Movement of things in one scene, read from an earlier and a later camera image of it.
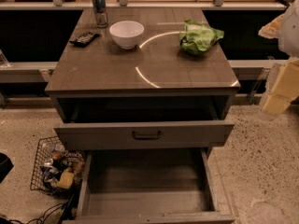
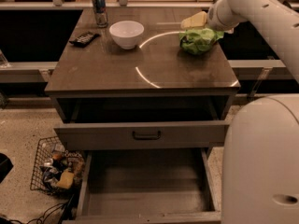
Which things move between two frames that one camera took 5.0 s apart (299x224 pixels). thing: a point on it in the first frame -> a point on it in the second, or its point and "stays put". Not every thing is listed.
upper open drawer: (144, 123) stays put
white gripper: (290, 32) -> (215, 19)
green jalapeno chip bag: (197, 38) stays put
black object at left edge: (6, 165) stays put
